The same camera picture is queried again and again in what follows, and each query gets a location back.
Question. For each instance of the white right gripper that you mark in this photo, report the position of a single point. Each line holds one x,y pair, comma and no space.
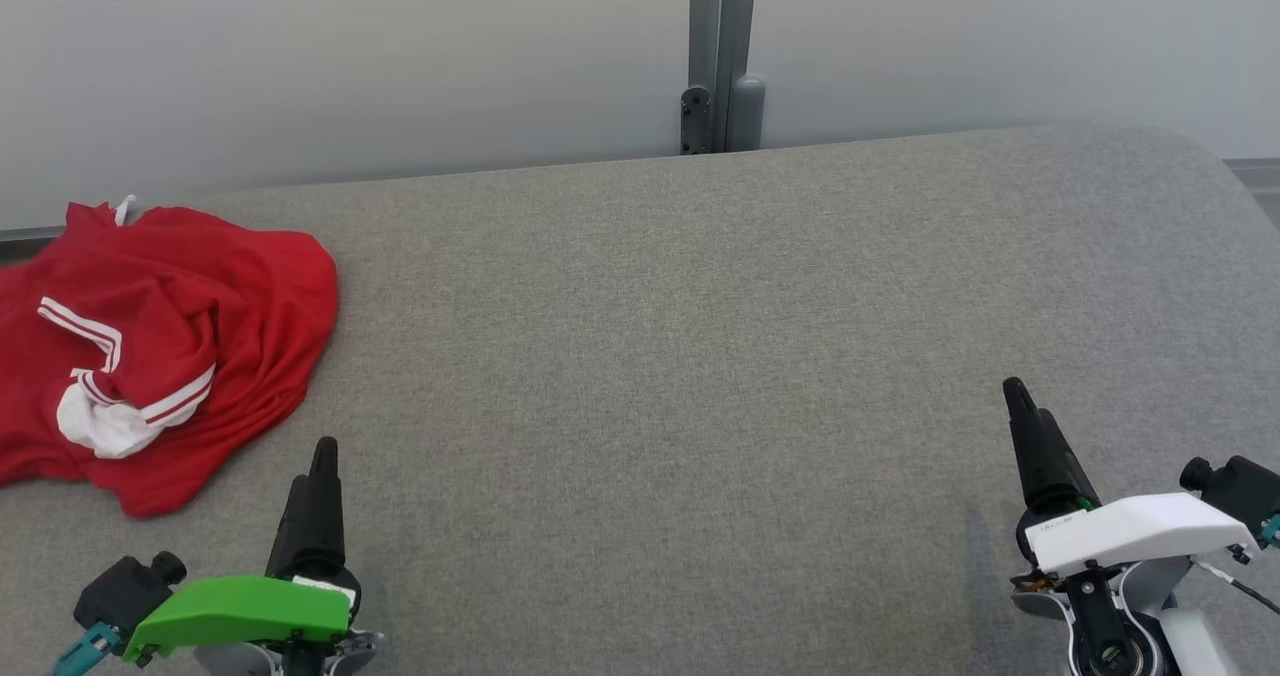
1140,531

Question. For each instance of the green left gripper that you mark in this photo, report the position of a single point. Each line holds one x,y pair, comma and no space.
240,611

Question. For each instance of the red shirt with white stripes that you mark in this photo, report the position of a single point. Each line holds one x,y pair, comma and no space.
250,336

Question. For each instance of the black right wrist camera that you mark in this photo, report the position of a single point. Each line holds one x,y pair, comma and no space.
1245,486

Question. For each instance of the grey metal partition post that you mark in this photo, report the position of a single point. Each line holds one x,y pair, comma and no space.
735,26

